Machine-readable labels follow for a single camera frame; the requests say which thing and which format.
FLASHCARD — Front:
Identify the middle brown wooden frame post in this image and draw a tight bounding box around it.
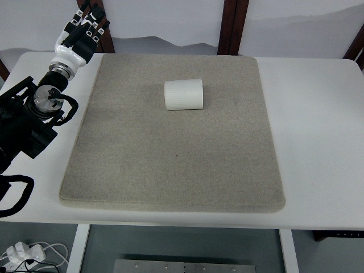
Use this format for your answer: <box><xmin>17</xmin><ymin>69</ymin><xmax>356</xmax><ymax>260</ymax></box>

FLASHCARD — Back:
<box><xmin>217</xmin><ymin>0</ymin><xmax>250</xmax><ymax>56</ymax></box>

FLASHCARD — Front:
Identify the black cable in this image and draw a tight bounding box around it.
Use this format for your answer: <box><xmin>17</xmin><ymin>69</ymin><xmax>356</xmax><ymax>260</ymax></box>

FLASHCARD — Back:
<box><xmin>0</xmin><ymin>258</ymin><xmax>57</xmax><ymax>273</ymax></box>

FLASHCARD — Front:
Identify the dark brown wooden stand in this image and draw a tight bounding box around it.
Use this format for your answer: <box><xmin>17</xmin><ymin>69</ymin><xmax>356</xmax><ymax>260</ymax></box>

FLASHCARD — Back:
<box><xmin>312</xmin><ymin>230</ymin><xmax>364</xmax><ymax>242</ymax></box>

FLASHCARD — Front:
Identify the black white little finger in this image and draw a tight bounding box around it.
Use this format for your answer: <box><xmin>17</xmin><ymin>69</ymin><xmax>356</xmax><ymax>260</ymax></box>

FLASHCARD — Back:
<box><xmin>92</xmin><ymin>20</ymin><xmax>110</xmax><ymax>43</ymax></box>

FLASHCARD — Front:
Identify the white table leg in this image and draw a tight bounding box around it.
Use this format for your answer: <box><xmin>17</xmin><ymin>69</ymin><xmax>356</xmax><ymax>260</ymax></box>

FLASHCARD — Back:
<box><xmin>279</xmin><ymin>229</ymin><xmax>299</xmax><ymax>273</ymax></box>
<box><xmin>66</xmin><ymin>224</ymin><xmax>90</xmax><ymax>273</ymax></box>

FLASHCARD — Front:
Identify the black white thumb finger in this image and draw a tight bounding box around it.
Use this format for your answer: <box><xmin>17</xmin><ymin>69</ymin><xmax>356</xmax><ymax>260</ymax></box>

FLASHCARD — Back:
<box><xmin>58</xmin><ymin>22</ymin><xmax>75</xmax><ymax>43</ymax></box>

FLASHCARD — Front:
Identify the white power strip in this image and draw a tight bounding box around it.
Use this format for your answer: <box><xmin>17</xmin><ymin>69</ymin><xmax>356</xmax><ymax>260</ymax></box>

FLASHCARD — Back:
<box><xmin>1</xmin><ymin>242</ymin><xmax>46</xmax><ymax>272</ymax></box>

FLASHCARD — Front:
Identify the metal base plate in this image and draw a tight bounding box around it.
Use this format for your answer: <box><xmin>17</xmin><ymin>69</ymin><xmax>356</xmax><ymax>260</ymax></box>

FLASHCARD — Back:
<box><xmin>113</xmin><ymin>259</ymin><xmax>256</xmax><ymax>273</ymax></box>

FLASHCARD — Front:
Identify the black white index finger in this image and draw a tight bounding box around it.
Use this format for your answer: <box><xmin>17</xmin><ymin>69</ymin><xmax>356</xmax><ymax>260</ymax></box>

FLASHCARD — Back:
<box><xmin>71</xmin><ymin>0</ymin><xmax>90</xmax><ymax>26</ymax></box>

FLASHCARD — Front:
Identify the right brown wooden frame post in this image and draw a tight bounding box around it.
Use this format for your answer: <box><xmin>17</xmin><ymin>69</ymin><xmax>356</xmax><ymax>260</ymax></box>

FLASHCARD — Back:
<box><xmin>343</xmin><ymin>25</ymin><xmax>364</xmax><ymax>70</ymax></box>

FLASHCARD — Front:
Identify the white cup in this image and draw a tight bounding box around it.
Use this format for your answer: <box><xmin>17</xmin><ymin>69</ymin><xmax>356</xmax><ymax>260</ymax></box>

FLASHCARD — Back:
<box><xmin>164</xmin><ymin>78</ymin><xmax>204</xmax><ymax>110</ymax></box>

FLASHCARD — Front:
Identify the grey felt mat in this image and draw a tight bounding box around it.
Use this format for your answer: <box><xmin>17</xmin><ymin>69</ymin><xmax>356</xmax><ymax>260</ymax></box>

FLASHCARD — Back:
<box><xmin>59</xmin><ymin>54</ymin><xmax>286</xmax><ymax>213</ymax></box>

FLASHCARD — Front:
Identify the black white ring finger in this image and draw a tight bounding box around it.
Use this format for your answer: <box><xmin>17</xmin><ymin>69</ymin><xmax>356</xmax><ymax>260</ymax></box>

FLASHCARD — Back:
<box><xmin>86</xmin><ymin>11</ymin><xmax>105</xmax><ymax>37</ymax></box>

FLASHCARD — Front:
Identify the right white table leg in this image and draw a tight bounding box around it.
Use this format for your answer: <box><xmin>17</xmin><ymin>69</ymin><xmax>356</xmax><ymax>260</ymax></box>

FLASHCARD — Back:
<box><xmin>279</xmin><ymin>229</ymin><xmax>299</xmax><ymax>273</ymax></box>

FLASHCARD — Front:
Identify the far left brown frame post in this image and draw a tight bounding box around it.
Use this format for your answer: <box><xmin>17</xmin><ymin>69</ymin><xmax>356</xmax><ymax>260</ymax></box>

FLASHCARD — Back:
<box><xmin>0</xmin><ymin>59</ymin><xmax>10</xmax><ymax>81</ymax></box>

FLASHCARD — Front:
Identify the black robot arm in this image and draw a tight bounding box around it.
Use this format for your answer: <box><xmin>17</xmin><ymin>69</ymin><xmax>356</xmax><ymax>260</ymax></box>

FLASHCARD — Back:
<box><xmin>1</xmin><ymin>1</ymin><xmax>110</xmax><ymax>172</ymax></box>

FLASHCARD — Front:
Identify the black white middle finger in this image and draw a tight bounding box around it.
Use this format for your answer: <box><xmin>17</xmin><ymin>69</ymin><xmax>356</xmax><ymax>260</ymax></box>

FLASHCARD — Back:
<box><xmin>80</xmin><ymin>5</ymin><xmax>102</xmax><ymax>32</ymax></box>

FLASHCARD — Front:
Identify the left white table leg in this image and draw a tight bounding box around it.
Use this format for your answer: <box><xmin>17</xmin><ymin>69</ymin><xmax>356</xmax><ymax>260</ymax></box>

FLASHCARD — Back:
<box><xmin>66</xmin><ymin>224</ymin><xmax>90</xmax><ymax>273</ymax></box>

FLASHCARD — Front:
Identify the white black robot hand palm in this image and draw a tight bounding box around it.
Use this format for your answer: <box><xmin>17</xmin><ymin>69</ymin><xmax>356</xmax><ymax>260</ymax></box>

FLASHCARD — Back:
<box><xmin>50</xmin><ymin>32</ymin><xmax>98</xmax><ymax>72</ymax></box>

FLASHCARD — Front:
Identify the white cable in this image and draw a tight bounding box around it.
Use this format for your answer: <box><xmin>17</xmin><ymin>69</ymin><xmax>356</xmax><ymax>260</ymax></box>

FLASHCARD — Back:
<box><xmin>28</xmin><ymin>241</ymin><xmax>69</xmax><ymax>268</ymax></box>

